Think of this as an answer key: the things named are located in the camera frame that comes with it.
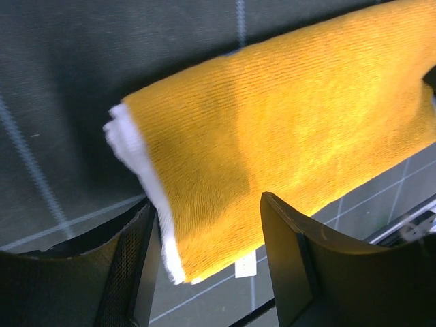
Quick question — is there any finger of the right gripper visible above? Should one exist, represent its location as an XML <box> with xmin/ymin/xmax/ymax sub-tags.
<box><xmin>422</xmin><ymin>66</ymin><xmax>435</xmax><ymax>95</ymax></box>

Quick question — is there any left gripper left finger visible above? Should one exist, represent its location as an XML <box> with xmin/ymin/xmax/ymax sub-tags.
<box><xmin>1</xmin><ymin>202</ymin><xmax>160</xmax><ymax>326</ymax></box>

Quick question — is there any blue patterned towel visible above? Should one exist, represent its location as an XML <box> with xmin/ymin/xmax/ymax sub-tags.
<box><xmin>104</xmin><ymin>1</ymin><xmax>435</xmax><ymax>284</ymax></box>

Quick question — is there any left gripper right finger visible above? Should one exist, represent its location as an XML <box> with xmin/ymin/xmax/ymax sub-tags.
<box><xmin>260</xmin><ymin>192</ymin><xmax>435</xmax><ymax>326</ymax></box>

